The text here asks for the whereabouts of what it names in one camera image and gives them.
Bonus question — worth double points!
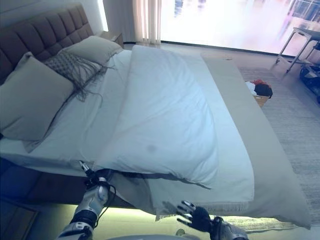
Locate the white duvet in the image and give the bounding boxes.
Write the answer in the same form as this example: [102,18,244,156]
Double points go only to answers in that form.
[96,44,221,191]

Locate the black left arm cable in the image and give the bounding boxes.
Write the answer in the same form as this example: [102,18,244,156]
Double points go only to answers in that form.
[98,183,117,221]

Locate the sheer beige curtain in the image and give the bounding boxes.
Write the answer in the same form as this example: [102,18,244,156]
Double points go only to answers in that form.
[131,0,163,45]

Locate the wooden nightstand with glass front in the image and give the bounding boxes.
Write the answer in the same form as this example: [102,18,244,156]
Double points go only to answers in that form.
[0,202,41,240]

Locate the flat beige pillow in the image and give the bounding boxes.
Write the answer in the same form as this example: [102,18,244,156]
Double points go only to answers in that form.
[57,35,124,65]

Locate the beige bedspread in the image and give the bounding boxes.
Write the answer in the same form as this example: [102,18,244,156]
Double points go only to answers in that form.
[201,51,312,230]

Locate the large beige pillow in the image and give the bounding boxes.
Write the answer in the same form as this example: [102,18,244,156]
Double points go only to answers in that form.
[0,51,75,153]

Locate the black exercise machine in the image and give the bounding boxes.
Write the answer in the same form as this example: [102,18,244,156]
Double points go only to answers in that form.
[298,42,320,88]

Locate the grey fringed cushion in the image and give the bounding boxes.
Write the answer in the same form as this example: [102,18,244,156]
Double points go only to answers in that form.
[43,51,117,106]

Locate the white garment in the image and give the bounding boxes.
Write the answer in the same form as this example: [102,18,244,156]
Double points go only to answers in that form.
[244,81,256,96]

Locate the small wooden nightstand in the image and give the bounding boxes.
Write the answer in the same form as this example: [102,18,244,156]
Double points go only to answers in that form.
[99,31,125,48]

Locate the large cityscape window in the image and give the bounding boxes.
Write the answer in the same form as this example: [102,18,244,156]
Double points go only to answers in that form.
[159,0,320,55]

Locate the white bed sheet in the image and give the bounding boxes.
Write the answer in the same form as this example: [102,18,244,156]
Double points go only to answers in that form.
[0,48,133,176]

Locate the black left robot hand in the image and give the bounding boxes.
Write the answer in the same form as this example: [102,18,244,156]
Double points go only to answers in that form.
[79,160,112,187]

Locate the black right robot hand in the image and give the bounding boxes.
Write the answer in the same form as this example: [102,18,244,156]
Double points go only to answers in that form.
[176,199,216,233]

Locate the vertical wall light strip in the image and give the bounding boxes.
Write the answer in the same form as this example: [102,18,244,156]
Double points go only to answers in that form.
[96,0,110,32]

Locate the red garment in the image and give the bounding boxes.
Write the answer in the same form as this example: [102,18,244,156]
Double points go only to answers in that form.
[251,78,272,87]

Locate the black garment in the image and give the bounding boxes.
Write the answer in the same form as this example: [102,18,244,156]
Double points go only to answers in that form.
[253,84,274,98]

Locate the large grey rug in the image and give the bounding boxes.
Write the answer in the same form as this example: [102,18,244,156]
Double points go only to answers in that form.
[237,66,320,221]

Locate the brown tufted headboard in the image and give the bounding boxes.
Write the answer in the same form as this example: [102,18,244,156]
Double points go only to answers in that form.
[0,2,95,86]

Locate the wooden laundry basket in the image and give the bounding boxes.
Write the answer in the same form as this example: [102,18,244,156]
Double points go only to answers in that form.
[252,93,272,108]

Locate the small patterned mat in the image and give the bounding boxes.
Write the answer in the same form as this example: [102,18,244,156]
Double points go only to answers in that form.
[214,216,301,232]

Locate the metal frame table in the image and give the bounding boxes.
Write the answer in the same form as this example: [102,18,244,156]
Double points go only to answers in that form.
[276,26,320,73]

